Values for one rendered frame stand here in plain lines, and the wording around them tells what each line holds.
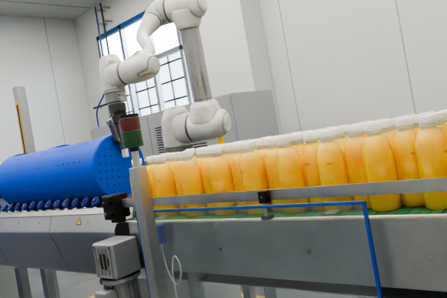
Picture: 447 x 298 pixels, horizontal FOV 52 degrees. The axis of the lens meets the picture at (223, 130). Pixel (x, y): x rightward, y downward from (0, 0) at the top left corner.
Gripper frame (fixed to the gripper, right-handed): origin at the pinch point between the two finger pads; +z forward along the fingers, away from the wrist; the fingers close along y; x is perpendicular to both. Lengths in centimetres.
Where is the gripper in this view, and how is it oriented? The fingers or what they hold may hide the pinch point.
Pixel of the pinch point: (124, 149)
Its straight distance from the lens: 203.7
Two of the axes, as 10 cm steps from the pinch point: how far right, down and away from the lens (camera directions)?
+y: 6.1, -1.0, 7.8
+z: 1.7, 9.9, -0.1
